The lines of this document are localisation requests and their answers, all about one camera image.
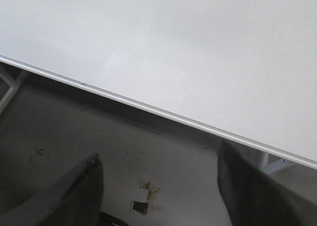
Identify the white table leg frame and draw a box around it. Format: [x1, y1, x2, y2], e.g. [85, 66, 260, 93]
[0, 64, 29, 113]

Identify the white whiteboard with aluminium frame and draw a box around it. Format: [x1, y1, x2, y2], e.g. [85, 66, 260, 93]
[0, 0, 317, 168]

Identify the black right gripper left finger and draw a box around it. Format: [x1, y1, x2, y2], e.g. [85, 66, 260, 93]
[0, 154, 104, 226]

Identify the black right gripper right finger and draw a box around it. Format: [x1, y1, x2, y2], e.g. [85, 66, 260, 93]
[217, 140, 317, 226]

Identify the tape patch on floor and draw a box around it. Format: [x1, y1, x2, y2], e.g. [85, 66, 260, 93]
[130, 179, 165, 216]

